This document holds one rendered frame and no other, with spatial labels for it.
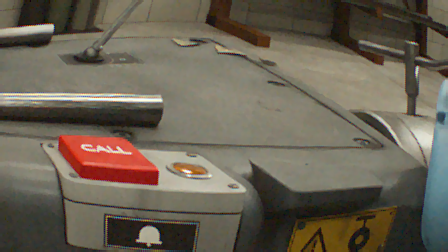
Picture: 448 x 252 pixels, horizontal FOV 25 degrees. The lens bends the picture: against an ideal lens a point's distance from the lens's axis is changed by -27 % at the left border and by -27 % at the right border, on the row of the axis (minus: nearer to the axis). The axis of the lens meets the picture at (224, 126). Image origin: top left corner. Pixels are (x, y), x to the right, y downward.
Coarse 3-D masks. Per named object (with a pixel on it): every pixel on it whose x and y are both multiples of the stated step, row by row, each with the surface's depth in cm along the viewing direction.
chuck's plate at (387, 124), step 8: (352, 112) 120; (360, 112) 118; (368, 112) 117; (376, 112) 117; (384, 112) 118; (368, 120) 117; (376, 120) 115; (384, 120) 114; (392, 120) 115; (376, 128) 116; (384, 128) 114; (392, 128) 113; (400, 128) 114; (392, 136) 112; (400, 136) 112; (408, 136) 113; (400, 144) 111; (408, 144) 111; (416, 144) 112; (408, 152) 110; (416, 152) 111; (424, 160) 110
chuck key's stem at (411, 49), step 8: (408, 48) 120; (416, 48) 120; (408, 56) 120; (408, 64) 120; (408, 72) 120; (416, 72) 120; (408, 80) 120; (416, 80) 120; (408, 88) 120; (416, 88) 120; (408, 96) 121; (416, 96) 121; (408, 104) 121; (408, 112) 121
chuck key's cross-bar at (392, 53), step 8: (360, 40) 128; (360, 48) 128; (368, 48) 126; (376, 48) 125; (384, 48) 124; (392, 48) 123; (392, 56) 123; (400, 56) 122; (416, 56) 119; (416, 64) 120; (424, 64) 118; (432, 64) 117; (440, 64) 115
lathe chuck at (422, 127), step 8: (392, 112) 120; (400, 120) 116; (408, 120) 117; (416, 120) 118; (424, 120) 119; (432, 120) 120; (408, 128) 115; (416, 128) 115; (424, 128) 116; (432, 128) 117; (416, 136) 113; (424, 136) 114; (432, 136) 115; (424, 144) 113; (424, 152) 111
